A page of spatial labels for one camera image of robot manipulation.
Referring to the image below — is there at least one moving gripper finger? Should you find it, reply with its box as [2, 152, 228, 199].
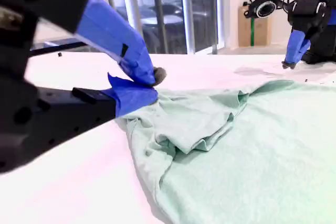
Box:
[296, 25, 328, 63]
[10, 72, 159, 169]

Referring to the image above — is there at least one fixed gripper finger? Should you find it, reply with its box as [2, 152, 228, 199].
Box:
[281, 29, 306, 70]
[39, 0, 167, 87]

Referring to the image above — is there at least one pale green T-shirt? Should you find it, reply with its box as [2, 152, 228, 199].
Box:
[115, 79, 336, 224]

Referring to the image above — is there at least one brown cardboard box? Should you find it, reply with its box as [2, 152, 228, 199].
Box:
[238, 5, 272, 48]

